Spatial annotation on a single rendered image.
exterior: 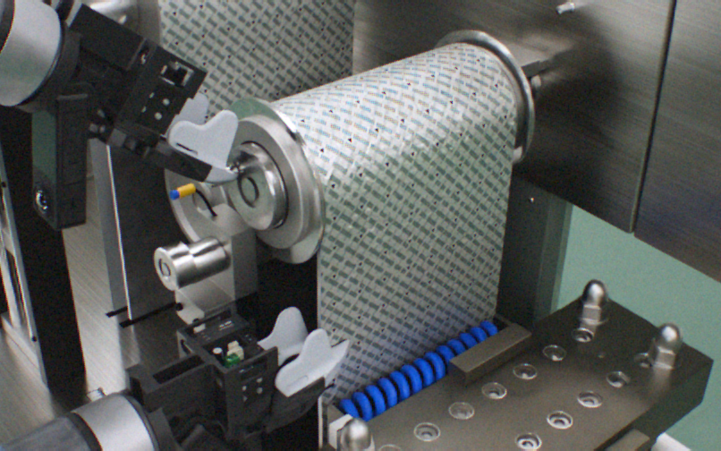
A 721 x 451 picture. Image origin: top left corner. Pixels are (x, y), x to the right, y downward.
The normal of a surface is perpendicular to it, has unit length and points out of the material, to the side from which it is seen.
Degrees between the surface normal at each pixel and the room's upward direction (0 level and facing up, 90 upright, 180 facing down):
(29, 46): 81
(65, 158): 92
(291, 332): 86
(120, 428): 30
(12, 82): 112
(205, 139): 90
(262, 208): 90
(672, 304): 0
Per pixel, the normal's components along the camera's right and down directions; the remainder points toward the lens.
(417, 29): -0.76, 0.33
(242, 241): 0.65, 0.42
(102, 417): 0.07, -0.80
